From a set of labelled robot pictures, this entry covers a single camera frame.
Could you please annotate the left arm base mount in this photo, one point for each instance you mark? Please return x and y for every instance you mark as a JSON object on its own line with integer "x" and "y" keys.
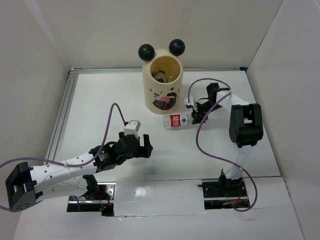
{"x": 98, "y": 197}

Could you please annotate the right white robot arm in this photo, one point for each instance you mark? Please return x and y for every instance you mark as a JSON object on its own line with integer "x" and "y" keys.
{"x": 245, "y": 125}

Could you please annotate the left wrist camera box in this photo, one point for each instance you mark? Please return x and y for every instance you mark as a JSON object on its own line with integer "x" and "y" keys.
{"x": 132, "y": 128}

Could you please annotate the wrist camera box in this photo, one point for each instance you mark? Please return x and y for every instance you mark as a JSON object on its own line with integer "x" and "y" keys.
{"x": 132, "y": 128}
{"x": 189, "y": 102}

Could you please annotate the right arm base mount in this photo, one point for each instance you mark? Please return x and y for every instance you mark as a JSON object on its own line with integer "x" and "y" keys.
{"x": 224, "y": 193}

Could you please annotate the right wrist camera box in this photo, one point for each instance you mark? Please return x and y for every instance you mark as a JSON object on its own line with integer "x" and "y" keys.
{"x": 189, "y": 102}

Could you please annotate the cream bin with black ears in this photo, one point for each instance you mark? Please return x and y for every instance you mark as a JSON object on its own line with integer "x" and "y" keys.
{"x": 162, "y": 98}

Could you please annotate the red label clear bottle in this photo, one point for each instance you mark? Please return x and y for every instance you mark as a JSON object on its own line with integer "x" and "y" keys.
{"x": 177, "y": 121}

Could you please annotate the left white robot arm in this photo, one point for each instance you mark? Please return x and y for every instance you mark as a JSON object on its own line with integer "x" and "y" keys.
{"x": 28, "y": 185}

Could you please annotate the black label black cap bottle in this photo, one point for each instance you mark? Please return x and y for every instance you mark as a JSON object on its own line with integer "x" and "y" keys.
{"x": 160, "y": 76}

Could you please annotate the aluminium frame rail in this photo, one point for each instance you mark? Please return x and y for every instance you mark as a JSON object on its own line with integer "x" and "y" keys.
{"x": 59, "y": 129}

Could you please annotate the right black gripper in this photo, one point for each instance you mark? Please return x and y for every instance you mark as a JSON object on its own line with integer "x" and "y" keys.
{"x": 197, "y": 115}

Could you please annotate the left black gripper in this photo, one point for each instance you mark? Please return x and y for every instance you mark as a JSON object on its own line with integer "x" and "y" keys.
{"x": 144, "y": 151}

